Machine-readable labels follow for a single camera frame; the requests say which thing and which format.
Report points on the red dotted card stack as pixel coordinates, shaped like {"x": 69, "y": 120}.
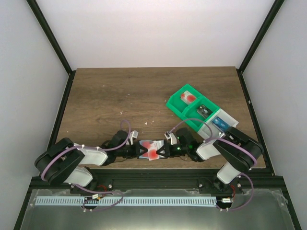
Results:
{"x": 187, "y": 97}

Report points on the light blue cable duct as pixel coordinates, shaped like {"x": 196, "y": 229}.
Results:
{"x": 201, "y": 201}

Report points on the black card holder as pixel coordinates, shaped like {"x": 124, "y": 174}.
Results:
{"x": 146, "y": 143}

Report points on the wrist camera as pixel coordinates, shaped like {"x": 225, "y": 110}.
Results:
{"x": 171, "y": 137}
{"x": 133, "y": 135}

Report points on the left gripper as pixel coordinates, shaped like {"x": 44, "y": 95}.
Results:
{"x": 136, "y": 150}

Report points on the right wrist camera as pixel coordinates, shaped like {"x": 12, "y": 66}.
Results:
{"x": 171, "y": 137}

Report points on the dark card stack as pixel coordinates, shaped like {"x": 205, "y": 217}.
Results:
{"x": 204, "y": 111}

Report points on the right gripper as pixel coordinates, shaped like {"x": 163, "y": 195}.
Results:
{"x": 168, "y": 149}

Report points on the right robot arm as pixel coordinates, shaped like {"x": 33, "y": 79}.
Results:
{"x": 240, "y": 151}

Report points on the blue card stack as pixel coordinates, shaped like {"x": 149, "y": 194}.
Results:
{"x": 220, "y": 124}

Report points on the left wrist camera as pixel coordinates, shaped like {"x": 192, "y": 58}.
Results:
{"x": 133, "y": 135}

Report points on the black aluminium frame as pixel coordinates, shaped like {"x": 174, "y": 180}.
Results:
{"x": 178, "y": 179}

